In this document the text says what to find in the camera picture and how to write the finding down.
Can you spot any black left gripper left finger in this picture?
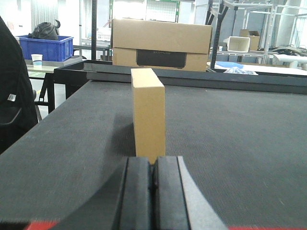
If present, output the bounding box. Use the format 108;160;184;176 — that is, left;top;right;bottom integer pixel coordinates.
53;157;152;230

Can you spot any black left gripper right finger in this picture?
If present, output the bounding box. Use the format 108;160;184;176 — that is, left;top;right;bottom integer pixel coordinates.
153;156;227;230

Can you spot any small brown cardboard package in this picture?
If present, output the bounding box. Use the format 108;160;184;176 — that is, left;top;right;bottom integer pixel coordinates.
131;68;165;164

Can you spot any large brown cardboard box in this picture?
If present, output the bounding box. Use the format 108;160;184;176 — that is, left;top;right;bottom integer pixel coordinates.
112;19;212;71

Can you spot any small open cardboard box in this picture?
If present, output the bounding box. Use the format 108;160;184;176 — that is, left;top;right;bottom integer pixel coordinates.
240;29;260;51

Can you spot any black office chair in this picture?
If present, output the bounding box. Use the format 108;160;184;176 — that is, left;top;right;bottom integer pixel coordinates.
0;19;38;152

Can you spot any blue plastic crate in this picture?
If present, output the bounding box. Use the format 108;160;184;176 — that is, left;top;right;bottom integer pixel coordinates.
18;35;73;62

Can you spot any white rectangular bin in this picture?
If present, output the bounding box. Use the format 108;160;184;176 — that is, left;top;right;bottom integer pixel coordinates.
224;36;250;52

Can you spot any white paper cup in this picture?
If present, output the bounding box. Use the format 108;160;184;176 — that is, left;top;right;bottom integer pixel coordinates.
31;54;43;69

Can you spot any black bag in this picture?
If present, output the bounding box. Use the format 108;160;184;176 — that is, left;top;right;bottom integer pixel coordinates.
28;20;61;40

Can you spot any metal shelving rack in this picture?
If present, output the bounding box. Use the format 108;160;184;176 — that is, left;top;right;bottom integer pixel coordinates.
194;0;307;64

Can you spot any black table edge rail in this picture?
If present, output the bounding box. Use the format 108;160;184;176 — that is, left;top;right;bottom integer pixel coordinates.
54;60;307;97

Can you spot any black vertical post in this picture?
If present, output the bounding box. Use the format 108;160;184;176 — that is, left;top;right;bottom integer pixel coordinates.
91;0;97;60

